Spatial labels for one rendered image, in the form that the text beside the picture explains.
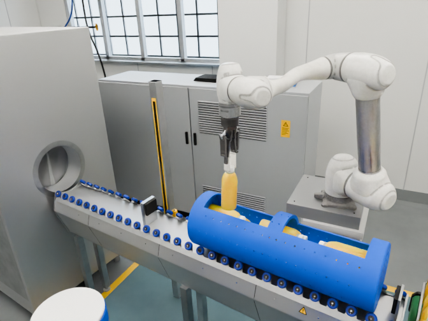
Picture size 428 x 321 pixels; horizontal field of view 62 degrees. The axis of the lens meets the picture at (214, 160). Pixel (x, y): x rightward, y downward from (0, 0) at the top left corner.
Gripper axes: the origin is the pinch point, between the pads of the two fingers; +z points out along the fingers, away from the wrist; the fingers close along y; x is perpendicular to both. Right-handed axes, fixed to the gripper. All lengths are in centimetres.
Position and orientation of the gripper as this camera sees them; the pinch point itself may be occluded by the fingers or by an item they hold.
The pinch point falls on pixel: (230, 162)
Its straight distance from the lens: 153.9
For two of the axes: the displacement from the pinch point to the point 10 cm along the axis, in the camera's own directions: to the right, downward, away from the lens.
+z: 0.2, 9.3, 3.8
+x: 8.3, 2.0, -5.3
